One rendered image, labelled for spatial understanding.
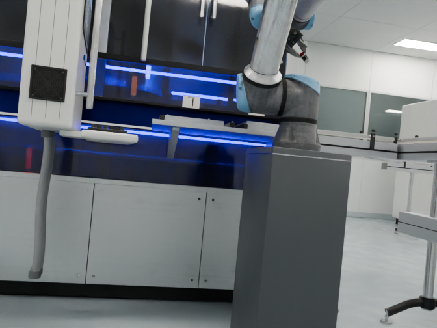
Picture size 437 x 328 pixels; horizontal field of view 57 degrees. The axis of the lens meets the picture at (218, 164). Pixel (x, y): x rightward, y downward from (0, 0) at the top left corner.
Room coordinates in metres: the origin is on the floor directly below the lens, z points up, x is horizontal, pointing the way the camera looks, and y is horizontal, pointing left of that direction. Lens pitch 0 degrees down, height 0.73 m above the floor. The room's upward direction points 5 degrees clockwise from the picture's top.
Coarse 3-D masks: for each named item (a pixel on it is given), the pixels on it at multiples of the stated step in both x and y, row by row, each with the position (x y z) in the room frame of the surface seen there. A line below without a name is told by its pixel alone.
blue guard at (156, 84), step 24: (0, 48) 1.88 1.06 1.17; (0, 72) 1.88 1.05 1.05; (96, 72) 1.95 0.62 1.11; (120, 72) 1.97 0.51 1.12; (144, 72) 1.98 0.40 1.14; (168, 72) 2.00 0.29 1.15; (192, 72) 2.02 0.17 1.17; (120, 96) 1.97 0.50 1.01; (144, 96) 1.99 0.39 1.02; (168, 96) 2.00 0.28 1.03; (216, 96) 2.04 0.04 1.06
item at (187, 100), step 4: (184, 96) 2.01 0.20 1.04; (188, 96) 2.02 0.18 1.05; (192, 96) 2.02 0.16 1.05; (184, 100) 2.02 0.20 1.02; (188, 100) 2.02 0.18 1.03; (196, 100) 2.03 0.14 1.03; (184, 104) 2.02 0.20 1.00; (188, 104) 2.02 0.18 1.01; (196, 104) 2.03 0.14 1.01; (192, 108) 2.02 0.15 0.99; (196, 108) 2.03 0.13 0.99
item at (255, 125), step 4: (240, 124) 1.83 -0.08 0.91; (248, 124) 1.69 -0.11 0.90; (252, 124) 1.69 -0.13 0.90; (256, 124) 1.69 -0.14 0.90; (260, 124) 1.70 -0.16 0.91; (264, 124) 1.70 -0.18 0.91; (268, 124) 1.70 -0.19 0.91; (272, 124) 1.70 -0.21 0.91; (276, 124) 1.71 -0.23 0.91; (248, 128) 1.69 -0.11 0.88; (252, 128) 1.69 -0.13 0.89; (256, 128) 1.69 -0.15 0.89; (260, 128) 1.70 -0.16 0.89; (264, 128) 1.70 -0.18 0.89; (268, 128) 1.70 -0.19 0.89; (272, 128) 1.70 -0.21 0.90; (276, 128) 1.71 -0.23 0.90
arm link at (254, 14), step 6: (252, 0) 1.37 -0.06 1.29; (258, 0) 1.35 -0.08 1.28; (252, 6) 1.35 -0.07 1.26; (258, 6) 1.32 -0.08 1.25; (252, 12) 1.33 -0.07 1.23; (258, 12) 1.31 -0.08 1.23; (252, 18) 1.33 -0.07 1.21; (258, 18) 1.32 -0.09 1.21; (252, 24) 1.34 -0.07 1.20; (258, 24) 1.34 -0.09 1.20
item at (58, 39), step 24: (48, 0) 1.39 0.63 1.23; (72, 0) 1.41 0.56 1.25; (48, 24) 1.39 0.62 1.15; (72, 24) 1.41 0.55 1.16; (24, 48) 1.37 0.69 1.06; (48, 48) 1.39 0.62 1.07; (72, 48) 1.41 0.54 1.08; (24, 72) 1.37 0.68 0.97; (48, 72) 1.39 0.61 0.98; (72, 72) 1.41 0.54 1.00; (24, 96) 1.37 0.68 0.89; (48, 96) 1.39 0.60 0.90; (72, 96) 1.42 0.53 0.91; (24, 120) 1.38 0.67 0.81; (48, 120) 1.40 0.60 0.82; (72, 120) 1.43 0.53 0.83
